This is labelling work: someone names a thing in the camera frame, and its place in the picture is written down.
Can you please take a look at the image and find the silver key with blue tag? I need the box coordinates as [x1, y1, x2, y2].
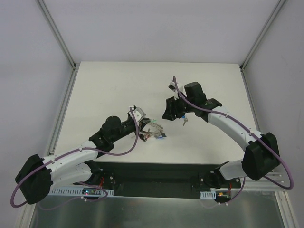
[182, 115, 188, 126]

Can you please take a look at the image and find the black key tag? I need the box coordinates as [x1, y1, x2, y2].
[139, 134, 147, 142]

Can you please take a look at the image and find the metal key organiser ring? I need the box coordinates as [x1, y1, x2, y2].
[140, 118, 167, 142]

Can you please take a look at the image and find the small blue key tag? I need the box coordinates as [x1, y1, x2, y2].
[155, 133, 167, 139]

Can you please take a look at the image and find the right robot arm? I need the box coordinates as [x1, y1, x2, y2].
[162, 81, 281, 188]

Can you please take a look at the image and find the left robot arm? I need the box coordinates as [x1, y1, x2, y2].
[10, 110, 151, 208]

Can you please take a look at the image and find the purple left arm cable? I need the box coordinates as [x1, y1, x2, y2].
[10, 108, 140, 211]

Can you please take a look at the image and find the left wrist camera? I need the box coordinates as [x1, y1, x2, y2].
[128, 105, 146, 122]

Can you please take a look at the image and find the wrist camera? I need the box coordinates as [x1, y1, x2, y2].
[168, 81, 184, 100]
[128, 105, 146, 122]

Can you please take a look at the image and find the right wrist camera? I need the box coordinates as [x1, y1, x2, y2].
[168, 81, 184, 100]

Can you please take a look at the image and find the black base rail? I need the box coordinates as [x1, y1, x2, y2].
[72, 161, 247, 198]

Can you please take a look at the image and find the right white cable duct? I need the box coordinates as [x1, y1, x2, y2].
[199, 190, 216, 200]

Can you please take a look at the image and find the white cable duct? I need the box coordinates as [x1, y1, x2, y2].
[199, 190, 216, 200]
[49, 187, 105, 197]

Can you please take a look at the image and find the left white cable duct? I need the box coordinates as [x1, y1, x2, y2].
[49, 187, 105, 197]

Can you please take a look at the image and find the aluminium frame right post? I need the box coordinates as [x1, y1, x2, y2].
[239, 0, 288, 72]

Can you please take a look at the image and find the aluminium frame post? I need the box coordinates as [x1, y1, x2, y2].
[36, 0, 77, 70]
[239, 0, 288, 72]

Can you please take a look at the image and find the aluminium frame left post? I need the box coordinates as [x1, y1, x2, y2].
[36, 0, 77, 70]

